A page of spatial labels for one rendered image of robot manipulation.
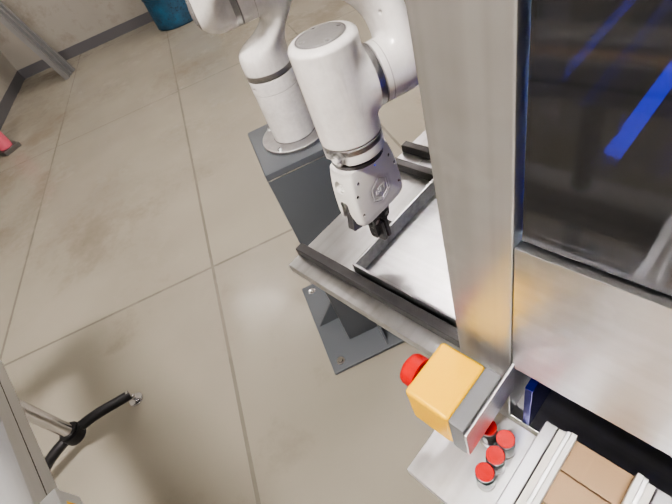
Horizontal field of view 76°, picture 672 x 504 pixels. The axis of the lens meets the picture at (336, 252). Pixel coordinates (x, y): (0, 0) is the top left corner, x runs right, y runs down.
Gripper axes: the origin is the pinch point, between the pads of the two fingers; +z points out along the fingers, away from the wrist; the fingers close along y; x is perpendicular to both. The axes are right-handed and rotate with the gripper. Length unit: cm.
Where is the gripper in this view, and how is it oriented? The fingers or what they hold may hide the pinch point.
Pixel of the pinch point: (379, 226)
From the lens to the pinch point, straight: 71.7
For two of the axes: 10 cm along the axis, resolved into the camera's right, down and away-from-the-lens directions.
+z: 2.8, 6.4, 7.1
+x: -7.0, -3.7, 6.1
